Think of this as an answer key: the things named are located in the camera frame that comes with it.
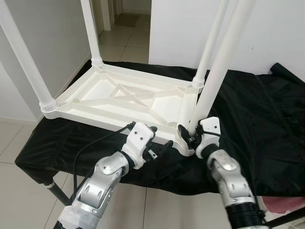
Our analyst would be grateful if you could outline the white plastic table top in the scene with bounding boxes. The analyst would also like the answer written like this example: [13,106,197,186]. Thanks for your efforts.
[41,62,203,156]

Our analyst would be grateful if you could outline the white plastic table leg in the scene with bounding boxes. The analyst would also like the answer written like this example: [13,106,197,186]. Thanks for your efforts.
[0,0,58,115]
[80,0,104,67]
[188,0,258,132]
[192,0,229,89]

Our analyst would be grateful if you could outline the black cloth table cover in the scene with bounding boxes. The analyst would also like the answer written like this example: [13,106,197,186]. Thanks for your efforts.
[14,62,305,196]

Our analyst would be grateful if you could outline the pink round stool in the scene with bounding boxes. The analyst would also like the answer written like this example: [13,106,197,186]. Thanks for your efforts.
[262,196,305,213]

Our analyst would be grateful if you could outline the brown doormat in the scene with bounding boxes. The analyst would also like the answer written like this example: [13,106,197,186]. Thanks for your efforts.
[115,13,141,26]

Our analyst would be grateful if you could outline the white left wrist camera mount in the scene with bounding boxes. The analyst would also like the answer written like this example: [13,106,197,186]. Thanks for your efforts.
[122,122,155,170]

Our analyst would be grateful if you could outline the white door frame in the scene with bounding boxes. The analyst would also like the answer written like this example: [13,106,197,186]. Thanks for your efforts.
[93,0,117,31]

